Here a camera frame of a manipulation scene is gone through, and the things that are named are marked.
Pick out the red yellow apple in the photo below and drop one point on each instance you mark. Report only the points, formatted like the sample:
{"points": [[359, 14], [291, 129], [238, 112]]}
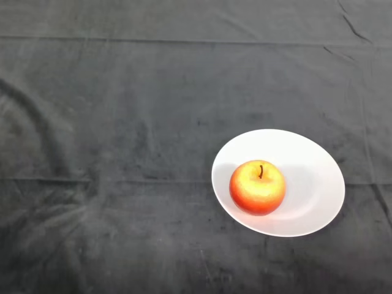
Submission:
{"points": [[258, 188]]}

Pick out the white round plate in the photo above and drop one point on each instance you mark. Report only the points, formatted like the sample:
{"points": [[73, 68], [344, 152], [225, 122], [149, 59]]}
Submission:
{"points": [[306, 190]]}

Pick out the black cloth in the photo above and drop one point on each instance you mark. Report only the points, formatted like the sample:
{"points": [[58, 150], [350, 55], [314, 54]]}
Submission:
{"points": [[122, 76]]}

